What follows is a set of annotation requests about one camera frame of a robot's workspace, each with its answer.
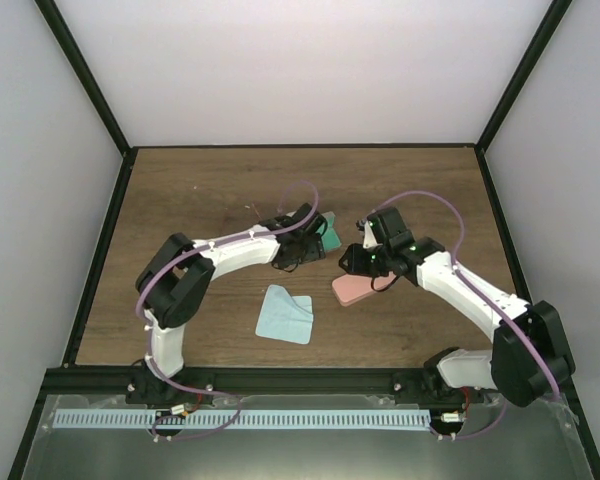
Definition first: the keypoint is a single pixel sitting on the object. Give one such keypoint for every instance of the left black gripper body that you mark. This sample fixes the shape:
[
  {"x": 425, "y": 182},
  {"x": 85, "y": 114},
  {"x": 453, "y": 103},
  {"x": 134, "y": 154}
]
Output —
[{"x": 304, "y": 254}]

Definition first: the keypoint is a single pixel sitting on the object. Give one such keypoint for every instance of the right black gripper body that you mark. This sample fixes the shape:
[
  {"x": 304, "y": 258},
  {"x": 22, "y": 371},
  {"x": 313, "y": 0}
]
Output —
[{"x": 373, "y": 266}]

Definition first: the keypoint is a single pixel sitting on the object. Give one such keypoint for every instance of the grey glasses case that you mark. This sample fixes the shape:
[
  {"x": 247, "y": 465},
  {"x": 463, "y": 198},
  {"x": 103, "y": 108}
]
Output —
[{"x": 329, "y": 237}]

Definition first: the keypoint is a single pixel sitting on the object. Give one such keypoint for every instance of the pink glasses case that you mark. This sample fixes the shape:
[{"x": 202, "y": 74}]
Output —
[{"x": 350, "y": 289}]

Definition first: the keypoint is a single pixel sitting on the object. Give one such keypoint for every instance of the blue cleaning cloth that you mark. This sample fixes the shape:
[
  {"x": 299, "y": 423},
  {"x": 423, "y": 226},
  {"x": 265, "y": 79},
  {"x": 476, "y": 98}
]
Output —
[{"x": 285, "y": 317}]

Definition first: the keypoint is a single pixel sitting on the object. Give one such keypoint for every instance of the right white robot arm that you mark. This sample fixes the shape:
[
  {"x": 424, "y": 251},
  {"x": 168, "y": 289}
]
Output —
[{"x": 530, "y": 356}]

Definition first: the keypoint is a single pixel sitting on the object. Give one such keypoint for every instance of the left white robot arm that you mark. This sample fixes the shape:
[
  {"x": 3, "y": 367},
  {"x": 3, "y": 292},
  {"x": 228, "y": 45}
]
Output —
[{"x": 174, "y": 283}]

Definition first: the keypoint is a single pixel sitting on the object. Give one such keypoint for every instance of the orange sunglasses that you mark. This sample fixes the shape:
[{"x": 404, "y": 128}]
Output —
[{"x": 243, "y": 212}]

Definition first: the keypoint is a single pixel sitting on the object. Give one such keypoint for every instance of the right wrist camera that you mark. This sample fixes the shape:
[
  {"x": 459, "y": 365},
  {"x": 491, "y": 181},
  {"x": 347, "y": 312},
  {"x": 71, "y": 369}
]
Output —
[{"x": 369, "y": 241}]

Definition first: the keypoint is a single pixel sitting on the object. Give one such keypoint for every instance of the blue slotted cable duct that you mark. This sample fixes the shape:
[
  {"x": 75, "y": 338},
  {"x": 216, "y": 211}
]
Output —
[{"x": 407, "y": 420}]

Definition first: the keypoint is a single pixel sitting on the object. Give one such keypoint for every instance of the black aluminium frame rail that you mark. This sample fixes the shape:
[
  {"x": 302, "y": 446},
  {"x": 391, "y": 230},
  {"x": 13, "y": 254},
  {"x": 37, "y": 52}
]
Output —
[{"x": 407, "y": 385}]

